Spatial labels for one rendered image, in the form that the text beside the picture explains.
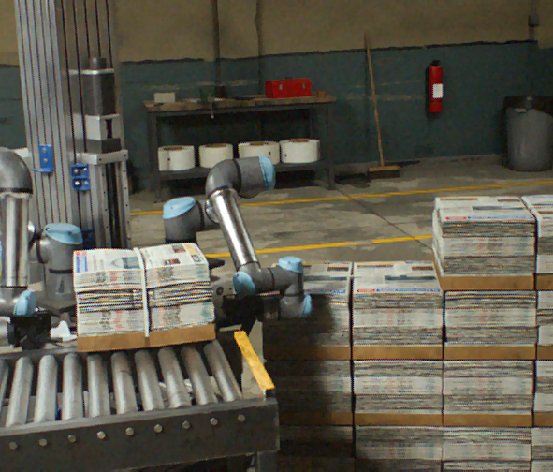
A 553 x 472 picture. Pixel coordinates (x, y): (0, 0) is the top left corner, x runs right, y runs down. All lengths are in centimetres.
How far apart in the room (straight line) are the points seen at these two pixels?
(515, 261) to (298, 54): 687
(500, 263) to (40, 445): 149
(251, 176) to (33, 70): 87
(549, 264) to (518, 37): 761
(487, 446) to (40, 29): 202
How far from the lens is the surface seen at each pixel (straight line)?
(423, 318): 294
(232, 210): 285
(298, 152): 898
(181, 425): 217
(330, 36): 966
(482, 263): 289
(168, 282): 253
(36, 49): 326
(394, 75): 988
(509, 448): 313
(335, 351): 297
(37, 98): 328
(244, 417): 218
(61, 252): 300
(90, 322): 255
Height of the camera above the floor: 169
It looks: 14 degrees down
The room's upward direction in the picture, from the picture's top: 2 degrees counter-clockwise
